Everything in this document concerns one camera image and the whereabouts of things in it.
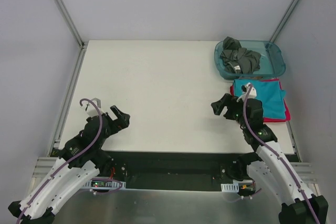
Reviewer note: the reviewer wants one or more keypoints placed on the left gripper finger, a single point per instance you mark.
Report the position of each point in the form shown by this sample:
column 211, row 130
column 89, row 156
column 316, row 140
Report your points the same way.
column 116, row 111
column 124, row 120

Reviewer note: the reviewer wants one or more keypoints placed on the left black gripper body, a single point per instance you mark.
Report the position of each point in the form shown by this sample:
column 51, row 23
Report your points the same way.
column 113, row 123

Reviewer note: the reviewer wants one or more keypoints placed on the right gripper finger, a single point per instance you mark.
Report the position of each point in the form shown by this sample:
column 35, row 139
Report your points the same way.
column 218, row 107
column 228, row 98

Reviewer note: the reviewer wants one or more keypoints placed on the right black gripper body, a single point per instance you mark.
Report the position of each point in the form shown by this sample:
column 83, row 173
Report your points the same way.
column 228, row 108

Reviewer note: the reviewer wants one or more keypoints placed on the dark grey t shirt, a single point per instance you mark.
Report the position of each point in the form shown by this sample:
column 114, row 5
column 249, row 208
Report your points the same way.
column 237, row 59

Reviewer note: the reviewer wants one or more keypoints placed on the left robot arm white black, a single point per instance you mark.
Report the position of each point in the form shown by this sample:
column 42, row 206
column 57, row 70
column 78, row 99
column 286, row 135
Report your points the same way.
column 80, row 160

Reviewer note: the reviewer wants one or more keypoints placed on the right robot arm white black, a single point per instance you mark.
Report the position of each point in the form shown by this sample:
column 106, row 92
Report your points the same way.
column 267, row 165

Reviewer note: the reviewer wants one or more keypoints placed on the folded cyan t shirt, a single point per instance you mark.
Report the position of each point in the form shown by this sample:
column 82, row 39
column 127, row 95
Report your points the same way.
column 270, row 100

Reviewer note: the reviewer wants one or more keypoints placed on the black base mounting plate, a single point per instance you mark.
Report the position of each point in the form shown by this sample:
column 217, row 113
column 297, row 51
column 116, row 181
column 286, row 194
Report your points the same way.
column 177, row 171

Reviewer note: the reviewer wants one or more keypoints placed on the folded magenta t shirt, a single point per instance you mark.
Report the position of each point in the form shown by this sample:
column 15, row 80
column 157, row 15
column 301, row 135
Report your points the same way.
column 278, row 120

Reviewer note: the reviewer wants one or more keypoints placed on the teal transparent plastic bin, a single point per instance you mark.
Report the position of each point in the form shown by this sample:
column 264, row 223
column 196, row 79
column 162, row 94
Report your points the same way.
column 271, row 61

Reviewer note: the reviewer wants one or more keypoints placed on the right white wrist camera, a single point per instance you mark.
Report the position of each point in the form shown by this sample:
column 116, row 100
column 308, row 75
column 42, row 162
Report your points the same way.
column 248, row 91

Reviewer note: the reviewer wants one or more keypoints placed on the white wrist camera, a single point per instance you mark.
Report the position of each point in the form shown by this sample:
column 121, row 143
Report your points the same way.
column 91, row 107
column 248, row 91

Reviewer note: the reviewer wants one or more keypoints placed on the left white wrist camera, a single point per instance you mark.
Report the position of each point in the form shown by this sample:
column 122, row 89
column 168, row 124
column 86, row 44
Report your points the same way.
column 91, row 107

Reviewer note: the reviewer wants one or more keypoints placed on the left white cable duct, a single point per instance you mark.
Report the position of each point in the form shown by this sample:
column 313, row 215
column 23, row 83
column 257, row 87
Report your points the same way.
column 104, row 184

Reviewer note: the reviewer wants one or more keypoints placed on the white cable duct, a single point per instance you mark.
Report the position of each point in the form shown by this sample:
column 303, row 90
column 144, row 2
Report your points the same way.
column 104, row 184
column 230, row 188

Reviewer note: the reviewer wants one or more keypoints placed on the left aluminium frame post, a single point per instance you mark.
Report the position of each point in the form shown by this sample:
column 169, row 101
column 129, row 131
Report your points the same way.
column 70, row 23

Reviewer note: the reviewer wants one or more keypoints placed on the aluminium frame post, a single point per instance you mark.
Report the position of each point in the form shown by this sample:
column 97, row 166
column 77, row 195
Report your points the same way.
column 70, row 23
column 283, row 21

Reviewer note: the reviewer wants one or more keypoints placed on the right white cable duct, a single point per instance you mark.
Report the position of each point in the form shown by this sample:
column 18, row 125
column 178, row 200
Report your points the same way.
column 230, row 188

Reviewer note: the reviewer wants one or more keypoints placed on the right aluminium frame post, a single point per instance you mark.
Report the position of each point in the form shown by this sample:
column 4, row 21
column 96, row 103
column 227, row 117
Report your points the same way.
column 283, row 21

